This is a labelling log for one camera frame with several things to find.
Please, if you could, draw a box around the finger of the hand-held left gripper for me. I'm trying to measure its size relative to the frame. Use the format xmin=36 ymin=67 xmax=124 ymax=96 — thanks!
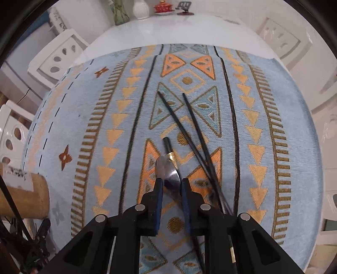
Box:
xmin=34 ymin=218 xmax=52 ymax=248

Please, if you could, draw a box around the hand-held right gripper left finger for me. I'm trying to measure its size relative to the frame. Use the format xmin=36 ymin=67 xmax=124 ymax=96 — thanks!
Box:
xmin=49 ymin=178 xmax=165 ymax=274

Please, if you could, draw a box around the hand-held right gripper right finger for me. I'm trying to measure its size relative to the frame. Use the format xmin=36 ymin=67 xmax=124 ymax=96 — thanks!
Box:
xmin=180 ymin=178 xmax=306 ymax=274

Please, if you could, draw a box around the wooden utensil holder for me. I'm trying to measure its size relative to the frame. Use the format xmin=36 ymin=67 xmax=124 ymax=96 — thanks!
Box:
xmin=0 ymin=162 xmax=50 ymax=219

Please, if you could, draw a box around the steel spoon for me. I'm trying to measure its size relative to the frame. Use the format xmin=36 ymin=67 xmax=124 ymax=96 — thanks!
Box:
xmin=155 ymin=155 xmax=185 ymax=203

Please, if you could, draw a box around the black chopstick gold band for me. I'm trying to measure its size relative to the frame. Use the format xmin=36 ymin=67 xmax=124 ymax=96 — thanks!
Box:
xmin=162 ymin=136 xmax=206 ymax=274
xmin=157 ymin=91 xmax=236 ymax=264
xmin=182 ymin=93 xmax=229 ymax=215

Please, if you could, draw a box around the blue patterned table mat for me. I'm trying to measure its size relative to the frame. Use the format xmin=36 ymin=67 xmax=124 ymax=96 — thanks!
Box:
xmin=20 ymin=43 xmax=324 ymax=274

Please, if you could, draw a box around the white dining chair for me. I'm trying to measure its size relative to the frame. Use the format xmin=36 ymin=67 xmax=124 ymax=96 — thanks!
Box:
xmin=309 ymin=76 xmax=337 ymax=137
xmin=28 ymin=28 xmax=91 ymax=89
xmin=0 ymin=99 xmax=35 ymax=165
xmin=254 ymin=17 xmax=310 ymax=62

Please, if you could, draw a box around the white refrigerator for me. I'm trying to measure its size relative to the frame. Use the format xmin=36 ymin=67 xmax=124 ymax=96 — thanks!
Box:
xmin=0 ymin=51 xmax=50 ymax=106

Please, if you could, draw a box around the white ceramic vase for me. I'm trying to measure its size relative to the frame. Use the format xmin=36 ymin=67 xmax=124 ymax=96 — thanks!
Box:
xmin=132 ymin=0 xmax=153 ymax=19

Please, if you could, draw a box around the green glass vase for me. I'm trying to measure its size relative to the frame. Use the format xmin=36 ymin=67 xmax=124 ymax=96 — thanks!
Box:
xmin=111 ymin=0 xmax=131 ymax=25

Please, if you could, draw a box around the grey phone stand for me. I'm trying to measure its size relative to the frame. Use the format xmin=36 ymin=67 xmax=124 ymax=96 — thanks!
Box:
xmin=175 ymin=1 xmax=195 ymax=16

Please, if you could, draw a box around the red lidded tea cup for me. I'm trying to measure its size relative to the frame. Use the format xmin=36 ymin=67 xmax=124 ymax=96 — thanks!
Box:
xmin=153 ymin=1 xmax=175 ymax=16

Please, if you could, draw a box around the white openwork stand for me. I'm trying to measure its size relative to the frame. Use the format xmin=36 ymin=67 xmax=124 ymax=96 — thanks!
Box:
xmin=47 ymin=7 xmax=69 ymax=33

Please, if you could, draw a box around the black cable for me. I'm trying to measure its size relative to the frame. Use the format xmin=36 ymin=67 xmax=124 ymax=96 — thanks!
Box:
xmin=0 ymin=174 xmax=33 ymax=241

